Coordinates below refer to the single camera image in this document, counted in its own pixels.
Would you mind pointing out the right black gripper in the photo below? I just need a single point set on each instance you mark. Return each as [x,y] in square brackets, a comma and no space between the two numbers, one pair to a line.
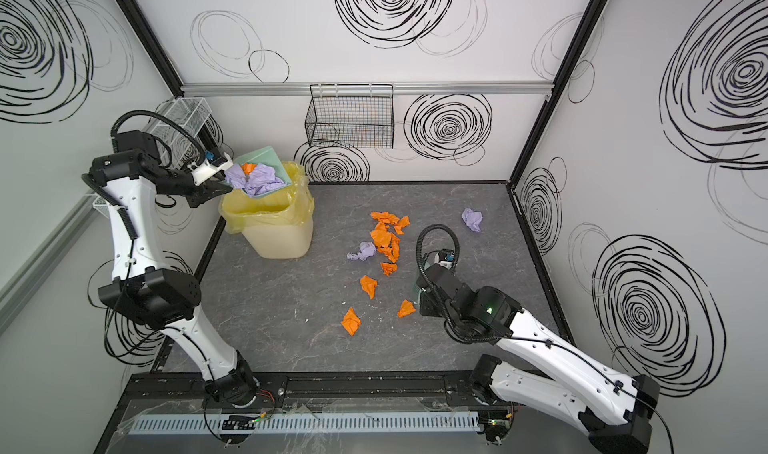
[429,301]

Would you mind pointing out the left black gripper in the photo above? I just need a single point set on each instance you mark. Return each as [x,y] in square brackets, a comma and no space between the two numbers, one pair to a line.
[204,188]

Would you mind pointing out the orange paper scrap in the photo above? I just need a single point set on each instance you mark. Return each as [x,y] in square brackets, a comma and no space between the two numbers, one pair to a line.
[387,244]

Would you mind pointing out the purple paper ball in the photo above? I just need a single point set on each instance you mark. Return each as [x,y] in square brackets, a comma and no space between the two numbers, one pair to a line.
[472,219]

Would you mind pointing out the purple orange scrap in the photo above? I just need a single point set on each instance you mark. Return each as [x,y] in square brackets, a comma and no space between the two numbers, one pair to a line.
[248,168]

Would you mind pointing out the orange paper scraps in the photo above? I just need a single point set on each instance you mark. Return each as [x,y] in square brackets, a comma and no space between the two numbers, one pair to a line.
[386,221]

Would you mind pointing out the purple paper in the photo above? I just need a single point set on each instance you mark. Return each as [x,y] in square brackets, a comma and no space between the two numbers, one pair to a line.
[262,181]
[365,251]

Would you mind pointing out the orange paper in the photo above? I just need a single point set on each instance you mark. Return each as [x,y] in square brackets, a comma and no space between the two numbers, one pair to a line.
[351,322]

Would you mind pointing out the green dustpan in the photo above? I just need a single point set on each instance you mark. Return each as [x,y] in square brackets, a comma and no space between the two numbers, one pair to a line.
[267,156]

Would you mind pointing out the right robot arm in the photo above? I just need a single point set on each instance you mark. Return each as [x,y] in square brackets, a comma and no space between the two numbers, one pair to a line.
[612,409]

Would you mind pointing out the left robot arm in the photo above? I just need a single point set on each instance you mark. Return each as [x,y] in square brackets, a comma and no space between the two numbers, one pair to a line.
[144,289]

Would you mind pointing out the yellow plastic bin liner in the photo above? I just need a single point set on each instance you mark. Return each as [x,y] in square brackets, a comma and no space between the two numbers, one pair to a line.
[293,205]

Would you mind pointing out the cream trash bin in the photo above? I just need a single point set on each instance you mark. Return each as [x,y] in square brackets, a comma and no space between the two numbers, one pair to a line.
[288,240]

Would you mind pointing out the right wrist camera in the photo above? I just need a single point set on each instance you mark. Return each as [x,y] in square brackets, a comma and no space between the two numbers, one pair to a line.
[443,257]

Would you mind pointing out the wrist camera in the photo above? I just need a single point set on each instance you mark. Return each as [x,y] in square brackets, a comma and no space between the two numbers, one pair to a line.
[209,169]
[443,257]

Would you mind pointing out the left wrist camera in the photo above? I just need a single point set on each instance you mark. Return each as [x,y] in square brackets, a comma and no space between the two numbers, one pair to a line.
[209,169]

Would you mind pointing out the white wire shelf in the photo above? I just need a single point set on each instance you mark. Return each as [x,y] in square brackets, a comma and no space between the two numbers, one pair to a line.
[174,118]

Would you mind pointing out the black front rail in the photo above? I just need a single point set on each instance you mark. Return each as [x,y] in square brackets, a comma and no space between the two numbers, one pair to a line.
[453,387]

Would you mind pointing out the aluminium wall rail left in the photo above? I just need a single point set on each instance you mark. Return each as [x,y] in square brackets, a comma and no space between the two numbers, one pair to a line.
[27,281]

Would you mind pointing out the aluminium wall rail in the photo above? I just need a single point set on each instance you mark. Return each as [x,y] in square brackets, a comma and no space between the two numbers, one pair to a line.
[27,281]
[539,87]

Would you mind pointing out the white slotted cable duct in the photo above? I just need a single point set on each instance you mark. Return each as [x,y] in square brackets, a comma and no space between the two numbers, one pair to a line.
[300,423]

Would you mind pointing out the black wire basket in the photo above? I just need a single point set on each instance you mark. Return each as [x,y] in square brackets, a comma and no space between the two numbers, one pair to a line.
[357,121]

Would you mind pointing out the aluminium wall rail back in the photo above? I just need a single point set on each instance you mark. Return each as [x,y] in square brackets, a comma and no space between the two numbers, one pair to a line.
[539,87]

